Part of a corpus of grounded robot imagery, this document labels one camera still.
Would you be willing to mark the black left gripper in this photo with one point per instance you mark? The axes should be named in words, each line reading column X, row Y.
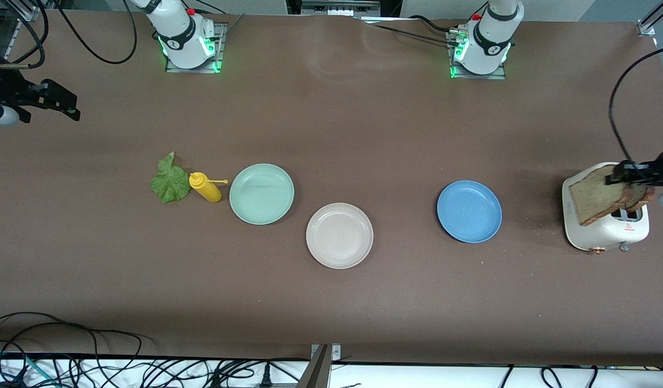
column 661, row 171

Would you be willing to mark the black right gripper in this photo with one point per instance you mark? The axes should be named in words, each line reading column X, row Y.
column 4, row 89

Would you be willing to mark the brown bread slice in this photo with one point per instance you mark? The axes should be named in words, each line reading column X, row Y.
column 641, row 199
column 593, row 199

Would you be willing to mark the green lettuce leaf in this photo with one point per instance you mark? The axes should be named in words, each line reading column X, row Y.
column 170, row 186

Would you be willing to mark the yellow squeeze bottle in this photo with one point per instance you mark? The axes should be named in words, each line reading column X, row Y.
column 207, row 189

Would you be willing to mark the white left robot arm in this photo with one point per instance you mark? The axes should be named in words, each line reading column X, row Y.
column 490, row 37

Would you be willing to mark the blue plate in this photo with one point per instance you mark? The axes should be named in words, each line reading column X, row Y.
column 469, row 212

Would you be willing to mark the mint green plate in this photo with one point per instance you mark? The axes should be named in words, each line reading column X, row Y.
column 261, row 194

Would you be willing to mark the beige plate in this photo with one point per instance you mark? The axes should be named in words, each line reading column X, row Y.
column 339, row 235

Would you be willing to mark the white two-slot toaster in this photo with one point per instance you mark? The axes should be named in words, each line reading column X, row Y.
column 595, row 237

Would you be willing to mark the white lower shelf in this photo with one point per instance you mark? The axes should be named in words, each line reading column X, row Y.
column 418, row 377

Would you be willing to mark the grey metal device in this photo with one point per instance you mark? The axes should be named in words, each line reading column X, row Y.
column 339, row 6

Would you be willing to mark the black power plug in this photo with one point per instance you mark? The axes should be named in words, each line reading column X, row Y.
column 265, row 377

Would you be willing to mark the aluminium frame rail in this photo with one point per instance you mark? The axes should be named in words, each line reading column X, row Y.
column 29, row 12

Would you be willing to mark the aluminium frame corner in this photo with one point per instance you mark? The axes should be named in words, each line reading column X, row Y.
column 647, row 27

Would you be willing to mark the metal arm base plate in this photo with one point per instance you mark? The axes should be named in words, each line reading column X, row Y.
column 498, row 75
column 221, row 43

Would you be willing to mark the aluminium profile bracket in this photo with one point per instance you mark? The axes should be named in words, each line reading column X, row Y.
column 318, row 372

